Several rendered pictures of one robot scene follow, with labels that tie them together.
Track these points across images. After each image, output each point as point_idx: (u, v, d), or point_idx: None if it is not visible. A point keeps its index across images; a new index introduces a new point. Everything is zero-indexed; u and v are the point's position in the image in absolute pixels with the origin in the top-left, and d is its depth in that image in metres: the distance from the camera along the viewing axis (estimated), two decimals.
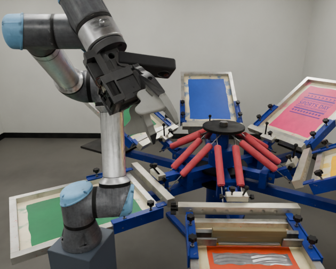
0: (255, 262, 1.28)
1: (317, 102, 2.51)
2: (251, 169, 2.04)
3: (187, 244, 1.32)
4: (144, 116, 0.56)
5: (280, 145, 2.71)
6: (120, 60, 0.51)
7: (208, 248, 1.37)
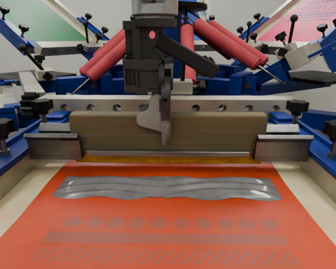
0: (171, 194, 0.44)
1: (327, 3, 1.67)
2: (218, 78, 1.19)
3: None
4: None
5: None
6: (157, 46, 0.45)
7: (65, 169, 0.52)
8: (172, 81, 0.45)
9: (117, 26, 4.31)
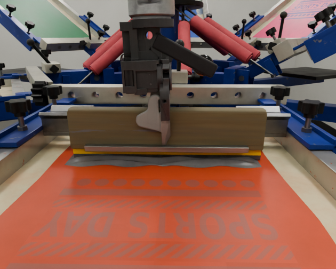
0: (167, 163, 0.51)
1: (319, 1, 1.74)
2: None
3: (10, 125, 0.55)
4: None
5: (268, 73, 1.95)
6: (154, 46, 0.45)
7: None
8: (170, 81, 0.45)
9: (118, 25, 4.39)
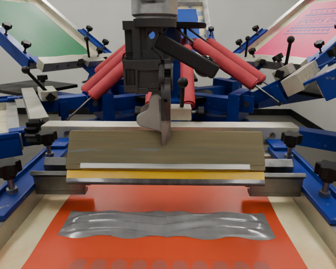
0: (170, 232, 0.46)
1: (325, 16, 1.70)
2: (217, 95, 1.22)
3: None
4: None
5: None
6: (156, 46, 0.45)
7: (69, 203, 0.55)
8: (172, 81, 0.45)
9: (118, 31, 4.34)
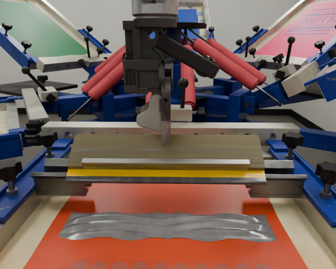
0: (172, 234, 0.46)
1: (325, 16, 1.69)
2: (217, 96, 1.22)
3: None
4: None
5: None
6: (157, 46, 0.45)
7: (70, 204, 0.55)
8: (172, 81, 0.45)
9: (118, 31, 4.34)
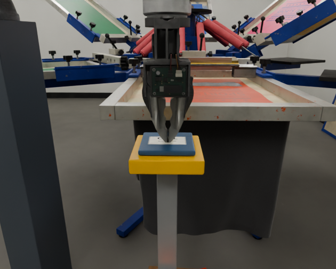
0: (201, 85, 1.16)
1: (295, 8, 2.39)
2: (218, 56, 1.92)
3: (128, 70, 1.20)
4: (164, 108, 0.50)
5: None
6: (180, 46, 0.45)
7: None
8: None
9: (132, 25, 5.04)
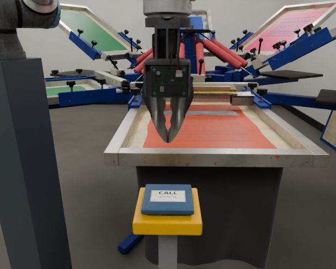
0: (200, 114, 1.20)
1: (293, 23, 2.44)
2: (217, 74, 1.96)
3: (130, 99, 1.24)
4: (164, 108, 0.50)
5: None
6: (180, 46, 0.45)
7: None
8: None
9: (132, 33, 5.08)
